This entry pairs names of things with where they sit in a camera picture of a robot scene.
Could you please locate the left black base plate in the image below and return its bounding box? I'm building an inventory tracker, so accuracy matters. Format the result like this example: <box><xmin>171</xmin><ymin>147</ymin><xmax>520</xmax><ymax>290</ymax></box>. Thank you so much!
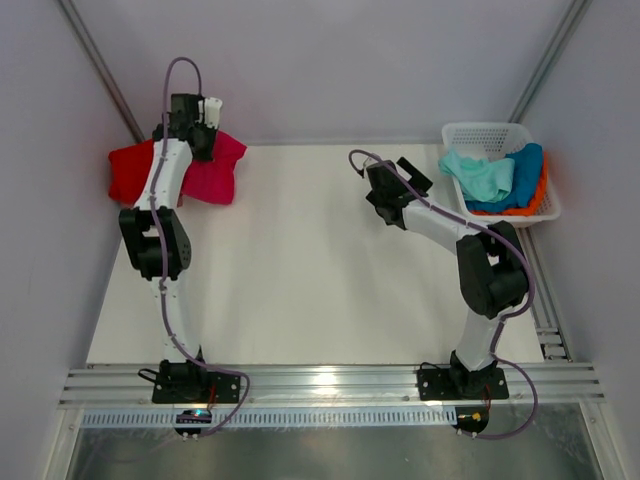
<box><xmin>151</xmin><ymin>371</ymin><xmax>241</xmax><ymax>405</ymax></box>

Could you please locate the corner frame post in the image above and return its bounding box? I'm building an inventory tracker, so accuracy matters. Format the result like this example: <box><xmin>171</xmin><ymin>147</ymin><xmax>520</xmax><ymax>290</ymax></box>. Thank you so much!
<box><xmin>509</xmin><ymin>0</ymin><xmax>593</xmax><ymax>123</ymax></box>
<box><xmin>54</xmin><ymin>0</ymin><xmax>144</xmax><ymax>143</ymax></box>

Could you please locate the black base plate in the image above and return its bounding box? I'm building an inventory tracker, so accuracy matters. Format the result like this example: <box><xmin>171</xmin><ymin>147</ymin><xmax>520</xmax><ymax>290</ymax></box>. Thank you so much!
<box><xmin>416</xmin><ymin>362</ymin><xmax>510</xmax><ymax>401</ymax></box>
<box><xmin>151</xmin><ymin>371</ymin><xmax>241</xmax><ymax>405</ymax></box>

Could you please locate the slotted grey cable duct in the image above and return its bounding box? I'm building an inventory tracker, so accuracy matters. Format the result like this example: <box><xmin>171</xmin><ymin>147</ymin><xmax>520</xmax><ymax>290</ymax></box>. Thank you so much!
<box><xmin>80</xmin><ymin>405</ymin><xmax>455</xmax><ymax>429</ymax></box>

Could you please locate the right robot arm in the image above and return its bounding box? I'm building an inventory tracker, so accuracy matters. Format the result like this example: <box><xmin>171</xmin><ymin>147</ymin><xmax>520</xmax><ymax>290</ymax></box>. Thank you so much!
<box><xmin>361</xmin><ymin>158</ymin><xmax>533</xmax><ymax>401</ymax></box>

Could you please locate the controller board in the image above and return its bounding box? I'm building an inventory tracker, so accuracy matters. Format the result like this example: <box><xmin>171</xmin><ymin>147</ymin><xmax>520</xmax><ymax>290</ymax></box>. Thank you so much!
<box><xmin>454</xmin><ymin>406</ymin><xmax>490</xmax><ymax>436</ymax></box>
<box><xmin>173</xmin><ymin>408</ymin><xmax>212</xmax><ymax>437</ymax></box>

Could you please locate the right controller board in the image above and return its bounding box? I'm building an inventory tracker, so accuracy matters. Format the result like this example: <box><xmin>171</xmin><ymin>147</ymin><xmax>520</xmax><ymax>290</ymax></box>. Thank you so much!
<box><xmin>454</xmin><ymin>406</ymin><xmax>490</xmax><ymax>436</ymax></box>

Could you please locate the left controller board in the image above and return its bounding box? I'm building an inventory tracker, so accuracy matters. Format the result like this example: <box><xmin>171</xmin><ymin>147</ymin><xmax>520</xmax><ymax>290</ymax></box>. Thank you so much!
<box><xmin>173</xmin><ymin>408</ymin><xmax>212</xmax><ymax>437</ymax></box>

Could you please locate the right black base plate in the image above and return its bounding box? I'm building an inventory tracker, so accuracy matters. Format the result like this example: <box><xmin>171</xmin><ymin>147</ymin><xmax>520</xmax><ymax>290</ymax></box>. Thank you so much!
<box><xmin>416</xmin><ymin>362</ymin><xmax>510</xmax><ymax>401</ymax></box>

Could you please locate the orange t shirt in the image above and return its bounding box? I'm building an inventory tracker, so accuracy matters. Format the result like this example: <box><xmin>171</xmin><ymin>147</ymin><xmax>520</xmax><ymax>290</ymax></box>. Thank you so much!
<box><xmin>472</xmin><ymin>152</ymin><xmax>550</xmax><ymax>219</ymax></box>

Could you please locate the right corner frame post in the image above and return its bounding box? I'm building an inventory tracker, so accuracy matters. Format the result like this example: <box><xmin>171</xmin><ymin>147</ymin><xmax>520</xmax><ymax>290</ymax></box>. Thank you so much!
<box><xmin>509</xmin><ymin>0</ymin><xmax>593</xmax><ymax>123</ymax></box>

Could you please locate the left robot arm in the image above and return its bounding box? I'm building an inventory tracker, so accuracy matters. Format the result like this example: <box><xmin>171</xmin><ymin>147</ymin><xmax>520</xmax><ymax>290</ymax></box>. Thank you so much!
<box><xmin>119</xmin><ymin>93</ymin><xmax>223</xmax><ymax>404</ymax></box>

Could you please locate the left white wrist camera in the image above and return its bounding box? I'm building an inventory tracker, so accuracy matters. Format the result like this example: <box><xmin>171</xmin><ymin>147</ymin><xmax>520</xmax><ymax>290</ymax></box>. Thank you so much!
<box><xmin>198</xmin><ymin>97</ymin><xmax>223</xmax><ymax>130</ymax></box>

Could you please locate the aluminium mounting rail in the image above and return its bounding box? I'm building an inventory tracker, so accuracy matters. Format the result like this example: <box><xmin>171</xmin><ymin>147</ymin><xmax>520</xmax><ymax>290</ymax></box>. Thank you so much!
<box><xmin>58</xmin><ymin>362</ymin><xmax>605</xmax><ymax>408</ymax></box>

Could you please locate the magenta t shirt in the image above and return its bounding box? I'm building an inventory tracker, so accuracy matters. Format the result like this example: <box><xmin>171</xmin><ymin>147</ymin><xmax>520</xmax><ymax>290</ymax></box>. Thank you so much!
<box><xmin>178</xmin><ymin>131</ymin><xmax>247</xmax><ymax>207</ymax></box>

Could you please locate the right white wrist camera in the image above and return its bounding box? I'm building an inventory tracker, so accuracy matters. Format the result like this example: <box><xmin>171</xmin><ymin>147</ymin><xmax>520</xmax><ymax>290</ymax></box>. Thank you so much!
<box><xmin>361</xmin><ymin>156</ymin><xmax>375</xmax><ymax>170</ymax></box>

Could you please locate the red folded t shirt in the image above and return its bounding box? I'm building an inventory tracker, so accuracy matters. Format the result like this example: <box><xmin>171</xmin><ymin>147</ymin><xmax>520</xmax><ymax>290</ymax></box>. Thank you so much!
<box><xmin>108</xmin><ymin>140</ymin><xmax>154</xmax><ymax>206</ymax></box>

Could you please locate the mint green t shirt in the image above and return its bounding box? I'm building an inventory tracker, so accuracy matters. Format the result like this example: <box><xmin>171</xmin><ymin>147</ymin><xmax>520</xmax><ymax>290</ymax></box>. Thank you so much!
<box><xmin>438</xmin><ymin>150</ymin><xmax>515</xmax><ymax>203</ymax></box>

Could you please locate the white plastic basket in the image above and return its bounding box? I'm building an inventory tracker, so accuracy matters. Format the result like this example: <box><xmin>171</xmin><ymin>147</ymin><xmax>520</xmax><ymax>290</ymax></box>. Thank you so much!
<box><xmin>439</xmin><ymin>122</ymin><xmax>561</xmax><ymax>228</ymax></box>

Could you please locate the blue t shirt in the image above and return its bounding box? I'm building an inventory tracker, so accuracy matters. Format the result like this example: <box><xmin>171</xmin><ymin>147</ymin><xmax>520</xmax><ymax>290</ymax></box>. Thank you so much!
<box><xmin>464</xmin><ymin>143</ymin><xmax>545</xmax><ymax>216</ymax></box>

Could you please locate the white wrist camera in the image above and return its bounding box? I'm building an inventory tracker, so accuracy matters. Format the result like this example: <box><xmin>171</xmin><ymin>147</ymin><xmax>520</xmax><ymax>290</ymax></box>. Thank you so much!
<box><xmin>198</xmin><ymin>97</ymin><xmax>223</xmax><ymax>130</ymax></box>
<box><xmin>361</xmin><ymin>156</ymin><xmax>375</xmax><ymax>170</ymax></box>

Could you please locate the left corner frame post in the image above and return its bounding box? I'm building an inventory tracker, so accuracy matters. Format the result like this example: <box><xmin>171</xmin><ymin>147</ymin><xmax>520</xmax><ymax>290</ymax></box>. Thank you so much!
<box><xmin>54</xmin><ymin>0</ymin><xmax>144</xmax><ymax>143</ymax></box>

